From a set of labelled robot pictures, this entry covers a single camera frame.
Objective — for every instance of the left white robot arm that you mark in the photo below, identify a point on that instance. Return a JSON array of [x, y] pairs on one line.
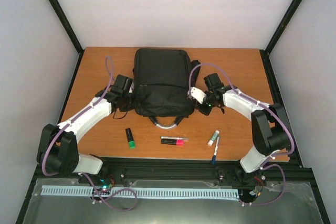
[[58, 148]]

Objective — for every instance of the pink highlighter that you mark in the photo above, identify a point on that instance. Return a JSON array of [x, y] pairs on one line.
[[172, 142]]

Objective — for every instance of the black student bag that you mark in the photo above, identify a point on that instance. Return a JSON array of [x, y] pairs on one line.
[[161, 82]]

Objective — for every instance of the white glue stick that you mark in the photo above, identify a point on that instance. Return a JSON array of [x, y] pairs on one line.
[[213, 138]]

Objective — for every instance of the silver bag handle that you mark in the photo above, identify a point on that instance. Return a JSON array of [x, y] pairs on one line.
[[174, 124]]

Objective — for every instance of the green highlighter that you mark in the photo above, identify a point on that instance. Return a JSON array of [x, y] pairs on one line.
[[130, 138]]

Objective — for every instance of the blue whiteboard marker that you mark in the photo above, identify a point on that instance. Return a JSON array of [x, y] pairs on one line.
[[215, 150]]

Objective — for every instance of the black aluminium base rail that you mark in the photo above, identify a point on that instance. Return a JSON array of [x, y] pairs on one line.
[[222, 173]]

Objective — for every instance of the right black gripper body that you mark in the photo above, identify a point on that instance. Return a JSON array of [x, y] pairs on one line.
[[207, 110]]

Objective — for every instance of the slim white pen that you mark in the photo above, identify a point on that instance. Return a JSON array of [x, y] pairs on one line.
[[174, 138]]

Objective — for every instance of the left black frame post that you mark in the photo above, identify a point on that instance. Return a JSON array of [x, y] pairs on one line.
[[56, 6]]

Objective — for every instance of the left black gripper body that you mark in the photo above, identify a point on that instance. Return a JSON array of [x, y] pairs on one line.
[[128, 104]]

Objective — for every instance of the right black frame post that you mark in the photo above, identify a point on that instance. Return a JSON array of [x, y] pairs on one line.
[[291, 10]]

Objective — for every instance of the black frame post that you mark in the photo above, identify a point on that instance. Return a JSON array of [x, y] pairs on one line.
[[291, 10], [56, 6]]

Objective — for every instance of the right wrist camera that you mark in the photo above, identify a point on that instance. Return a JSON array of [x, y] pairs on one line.
[[197, 94]]

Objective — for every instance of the light blue cable duct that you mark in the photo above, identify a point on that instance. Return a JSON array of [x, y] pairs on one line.
[[142, 193]]

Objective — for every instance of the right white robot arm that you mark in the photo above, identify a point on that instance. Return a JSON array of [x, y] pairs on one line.
[[269, 122]]

